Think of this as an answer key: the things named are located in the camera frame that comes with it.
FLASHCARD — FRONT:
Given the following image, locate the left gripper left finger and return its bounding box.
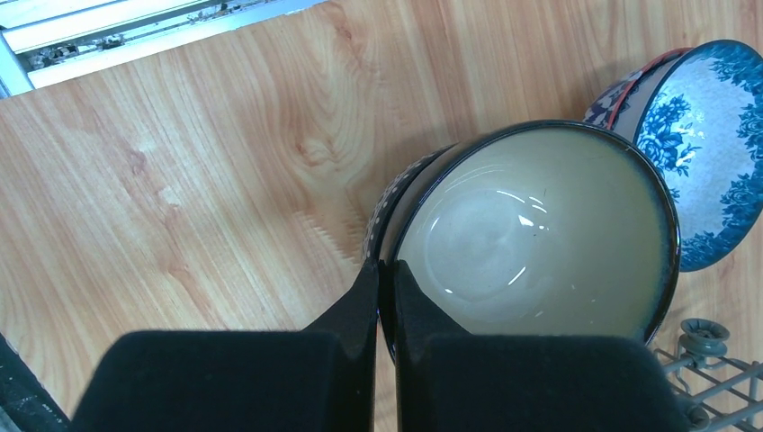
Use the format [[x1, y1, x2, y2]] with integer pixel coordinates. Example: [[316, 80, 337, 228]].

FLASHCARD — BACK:
[[71, 259, 379, 431]]

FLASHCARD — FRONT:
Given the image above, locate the dark patterned bowl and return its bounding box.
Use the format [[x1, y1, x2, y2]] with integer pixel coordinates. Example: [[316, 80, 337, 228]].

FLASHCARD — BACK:
[[361, 144, 453, 259]]

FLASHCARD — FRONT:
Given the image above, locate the white blue floral bowl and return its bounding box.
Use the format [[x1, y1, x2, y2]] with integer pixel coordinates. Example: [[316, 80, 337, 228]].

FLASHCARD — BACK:
[[610, 40, 762, 272]]

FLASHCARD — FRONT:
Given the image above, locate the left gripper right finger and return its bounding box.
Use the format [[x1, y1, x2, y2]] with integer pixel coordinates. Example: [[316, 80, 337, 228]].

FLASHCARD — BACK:
[[393, 261, 690, 431]]

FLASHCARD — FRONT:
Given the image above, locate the blue zigzag red bowl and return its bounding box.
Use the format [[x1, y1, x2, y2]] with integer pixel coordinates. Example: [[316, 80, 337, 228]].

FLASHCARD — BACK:
[[583, 47, 692, 130]]

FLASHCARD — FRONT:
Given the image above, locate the dark blue bowl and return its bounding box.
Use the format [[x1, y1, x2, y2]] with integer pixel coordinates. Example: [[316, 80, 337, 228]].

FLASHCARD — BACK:
[[378, 120, 681, 343]]

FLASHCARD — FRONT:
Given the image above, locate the grey wire dish rack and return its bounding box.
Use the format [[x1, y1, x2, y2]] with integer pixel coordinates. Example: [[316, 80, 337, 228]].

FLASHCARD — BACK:
[[652, 318, 762, 431]]

